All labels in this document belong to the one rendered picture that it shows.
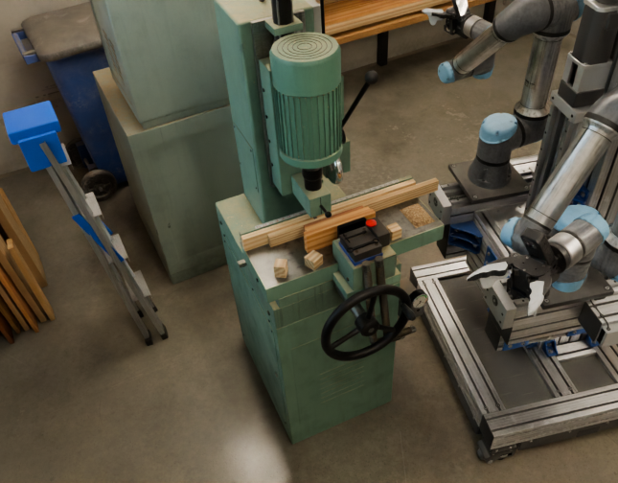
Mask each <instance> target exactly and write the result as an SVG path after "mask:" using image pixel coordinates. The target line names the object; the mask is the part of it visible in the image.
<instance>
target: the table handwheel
mask: <svg viewBox="0 0 618 483"><path fill-rule="evenodd" d="M334 287H335V288H336V290H337V291H338V293H339V294H340V296H341V297H342V299H343V300H344V302H342V303H341V304H340V305H339V306H338V307H337V308H336V309H335V310H334V311H333V312H332V314H331V315H330V316H329V318H328V319H327V321H326V323H325V325H324V327H323V330H322V333H321V346H322V349H323V351H324V352H325V353H326V355H327V356H329V357H331V358H333V359H335V360H340V361H353V360H358V359H362V358H365V357H368V356H370V355H372V354H374V353H376V352H378V351H380V350H381V349H383V348H384V347H386V346H387V345H388V344H389V343H391V342H392V341H393V340H394V339H395V338H396V337H397V336H398V335H399V334H400V333H401V331H402V330H403V328H404V327H405V325H406V324H407V322H408V318H407V317H406V316H405V314H404V312H403V311H402V310H401V315H400V317H399V319H398V321H397V322H396V324H395V325H394V327H389V326H384V325H380V324H379V323H378V321H377V320H376V318H375V317H374V315H373V312H374V307H375V304H376V301H377V298H378V296H379V295H394V296H397V297H398V298H399V299H400V300H401V303H405V304H406V305H407V306H408V307H409V308H410V309H411V310H412V303H411V299H410V296H409V295H408V293H407V292H406V291H405V290H404V289H402V288H401V287H397V286H393V285H378V286H373V287H368V288H365V289H363V290H361V291H359V292H357V293H356V294H354V295H352V296H351V297H349V298H348V299H346V298H345V297H344V295H343V294H342V292H341V291H340V289H339V288H338V286H337V285H336V284H335V285H334ZM369 298H371V300H370V304H369V308H368V310H367V312H366V310H365V309H363V307H362V306H361V304H360V303H361V302H363V301H365V300H367V299H369ZM347 311H351V312H352V314H353V315H354V317H355V326H356V328H355V329H353V330H352V331H350V332H349V333H347V334H346V335H344V336H342V337H341V338H339V339H338V340H336V341H334V343H331V335H332V331H333V329H334V327H335V325H336V324H337V322H338V321H339V320H340V318H341V317H342V316H343V315H344V314H345V313H346V312H347ZM378 330H382V331H386V332H388V333H387V334H386V335H385V336H383V337H382V338H381V339H379V340H378V341H376V342H375V343H373V344H371V345H369V346H367V347H365V348H362V349H359V350H356V351H351V352H341V351H338V350H335V348H336V347H338V346H339V345H341V344H342V343H344V342H345V341H347V340H348V339H350V338H352V337H353V336H355V335H357V334H359V333H361V335H363V336H371V335H373V334H375V333H376V332H377V331H378Z"/></svg>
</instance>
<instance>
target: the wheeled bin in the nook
mask: <svg viewBox="0 0 618 483"><path fill-rule="evenodd" d="M21 26H22V27H20V28H16V29H13V30H11V35H12V37H13V39H14V41H15V43H16V45H17V47H18V49H19V51H20V53H21V55H22V57H23V58H24V60H25V61H26V63H27V65H28V64H32V63H36V62H39V61H44V62H46V64H47V66H48V68H49V70H50V72H51V74H52V76H53V79H54V81H55V83H56V85H57V88H58V90H59V92H60V94H61V97H62V99H63V100H64V102H65V104H66V106H67V108H68V110H69V112H70V115H71V117H72V119H73V121H74V123H75V125H76V127H77V129H78V132H79V134H80V137H78V138H75V139H73V140H71V141H70V142H69V143H68V144H67V145H66V147H65V148H66V150H67V153H68V155H69V158H70V160H71V163H72V165H73V167H75V168H88V170H89V173H88V174H86V175H85V176H84V177H83V179H82V181H81V183H80V187H81V189H82V190H83V192H84V193H85V194H89V193H91V192H93V193H94V196H95V198H96V199H97V202H101V201H105V200H107V199H109V198H111V197H112V196H113V195H114V194H115V192H116V190H117V184H120V183H123V182H126V181H127V178H126V173H125V170H124V167H123V164H122V161H121V158H120V155H119V152H118V150H117V146H116V143H115V140H114V137H113V134H112V131H111V128H110V125H109V122H108V120H107V117H106V114H105V111H104V108H103V102H102V99H101V96H100V93H99V90H98V87H97V84H96V82H95V79H94V76H93V73H92V72H93V71H97V70H101V69H104V68H108V67H109V65H108V61H107V58H106V55H105V51H104V48H103V43H102V40H101V37H100V33H99V30H98V27H97V24H96V20H95V17H94V14H93V11H92V8H91V5H90V2H86V3H82V4H78V5H75V6H71V7H68V8H64V9H60V10H56V11H49V12H46V13H43V14H39V15H35V16H31V17H29V18H27V19H25V20H23V21H22V23H21ZM25 38H28V39H29V41H30V43H31V45H32V46H33V48H34V49H33V50H31V51H26V49H25V47H24V46H23V44H22V42H21V39H25ZM72 165H71V166H72Z"/></svg>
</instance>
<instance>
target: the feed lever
mask: <svg viewBox="0 0 618 483"><path fill-rule="evenodd" d="M377 81H378V73H377V72H376V71H374V70H370V71H368V72H367V73H366V74H365V83H364V85H363V86H362V88H361V90H360V91H359V93H358V95H357V96H356V98H355V100H354V102H353V103H352V105H351V107H350V108H349V110H348V112H347V113H346V115H345V116H344V118H343V120H342V145H344V144H345V142H346V136H345V132H344V130H343V127H344V126H345V124H346V123H347V121H348V120H349V118H350V116H351V115H352V113H353V112H354V110H355V108H356V106H357V105H358V103H359V102H360V100H361V99H362V97H363V95H364V94H365V92H366V91H367V89H368V87H369V86H370V84H375V83H376V82H377Z"/></svg>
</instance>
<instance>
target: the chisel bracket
mask: <svg viewBox="0 0 618 483"><path fill-rule="evenodd" d="M291 183H292V192H293V193H294V195H295V196H296V198H297V199H298V200H299V202H300V203H301V205H302V206H303V207H304V209H305V210H306V212H307V213H308V214H309V216H310V217H311V218H313V217H316V216H319V215H322V214H325V213H324V212H323V210H322V209H321V208H320V207H319V206H320V205H321V204H322V205H323V206H324V207H325V208H326V210H327V211H331V210H332V201H331V193H330V191H329V190H328V189H327V188H326V186H325V185H324V184H323V183H322V187H321V189H319V190H318V191H314V192H312V191H308V190H306V188H305V182H304V177H303V176H302V173H301V172H298V173H296V174H293V175H292V176H291Z"/></svg>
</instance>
